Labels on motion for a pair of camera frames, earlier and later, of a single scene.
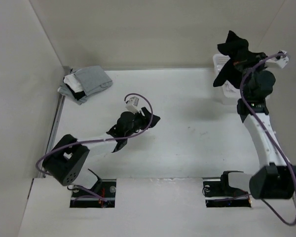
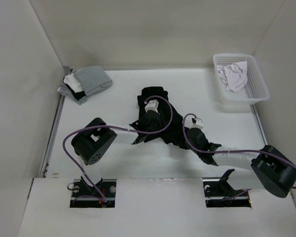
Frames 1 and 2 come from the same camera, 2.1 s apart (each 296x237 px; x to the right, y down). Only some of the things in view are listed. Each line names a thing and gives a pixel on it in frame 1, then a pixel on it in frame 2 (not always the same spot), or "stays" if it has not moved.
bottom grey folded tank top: (63, 90) stays
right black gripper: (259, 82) -> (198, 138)
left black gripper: (144, 121) -> (160, 121)
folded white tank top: (71, 80) stays
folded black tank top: (78, 96) stays
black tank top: (242, 59) -> (174, 131)
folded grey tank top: (92, 79) stays
